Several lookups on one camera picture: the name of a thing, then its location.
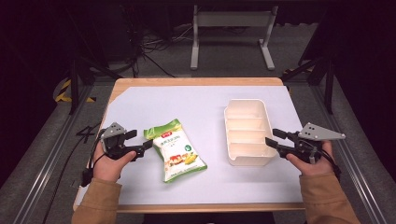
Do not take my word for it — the green and white food packet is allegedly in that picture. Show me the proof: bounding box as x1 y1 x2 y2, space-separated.
143 118 208 184

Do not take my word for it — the bundle of floor cables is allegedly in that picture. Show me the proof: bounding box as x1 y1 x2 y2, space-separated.
122 5 194 78

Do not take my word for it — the white divided plastic container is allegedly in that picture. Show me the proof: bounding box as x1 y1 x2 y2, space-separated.
223 98 278 167

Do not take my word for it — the person's right hand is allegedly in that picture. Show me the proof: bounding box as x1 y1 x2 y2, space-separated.
285 140 336 178

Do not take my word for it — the wooden table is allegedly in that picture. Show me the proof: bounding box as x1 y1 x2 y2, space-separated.
72 77 306 215

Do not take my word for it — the hand-held gripper cable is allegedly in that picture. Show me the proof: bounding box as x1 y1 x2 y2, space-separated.
319 148 343 183
80 128 107 189

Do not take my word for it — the left hand-held gripper cable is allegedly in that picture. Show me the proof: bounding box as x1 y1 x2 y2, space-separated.
80 128 107 189

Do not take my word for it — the white table mat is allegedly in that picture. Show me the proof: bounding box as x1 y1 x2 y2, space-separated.
74 85 304 206

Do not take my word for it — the white metal stand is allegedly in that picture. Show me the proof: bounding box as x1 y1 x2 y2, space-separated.
190 4 280 71

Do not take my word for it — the right hand-held gripper cable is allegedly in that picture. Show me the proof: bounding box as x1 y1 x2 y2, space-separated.
319 148 343 183

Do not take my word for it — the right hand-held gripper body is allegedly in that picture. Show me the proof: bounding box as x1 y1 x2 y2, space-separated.
275 121 347 165

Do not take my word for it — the person's left hand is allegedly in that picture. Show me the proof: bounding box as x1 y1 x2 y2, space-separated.
92 141 137 183

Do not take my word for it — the yellow and black hazard tape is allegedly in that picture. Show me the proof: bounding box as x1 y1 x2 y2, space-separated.
54 78 96 104

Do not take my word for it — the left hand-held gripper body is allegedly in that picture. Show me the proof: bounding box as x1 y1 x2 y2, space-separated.
99 121 146 162

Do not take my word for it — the aluminium rail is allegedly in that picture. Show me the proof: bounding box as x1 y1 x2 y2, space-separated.
310 83 389 224
12 85 95 224

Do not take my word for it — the black metal stand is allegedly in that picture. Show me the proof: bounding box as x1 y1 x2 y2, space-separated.
65 8 123 116
281 55 336 115

